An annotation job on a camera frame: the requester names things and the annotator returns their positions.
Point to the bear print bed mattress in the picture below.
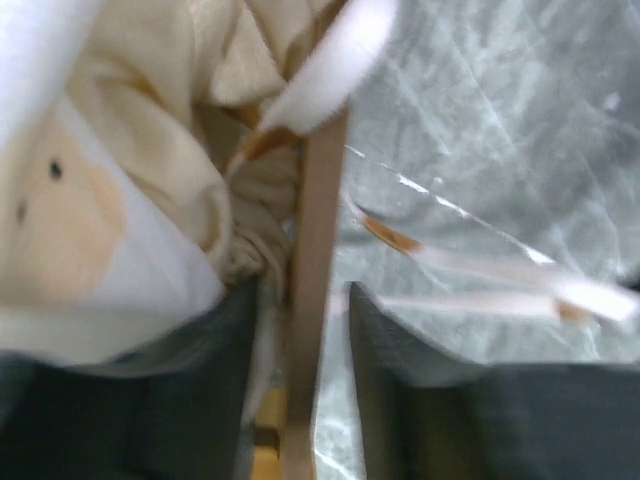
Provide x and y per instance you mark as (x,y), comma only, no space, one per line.
(147,164)

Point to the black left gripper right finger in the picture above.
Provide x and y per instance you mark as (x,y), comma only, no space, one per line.
(428,414)

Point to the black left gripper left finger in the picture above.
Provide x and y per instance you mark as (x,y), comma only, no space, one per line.
(169,411)

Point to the wooden pet bed frame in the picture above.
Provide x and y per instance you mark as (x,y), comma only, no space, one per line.
(283,445)

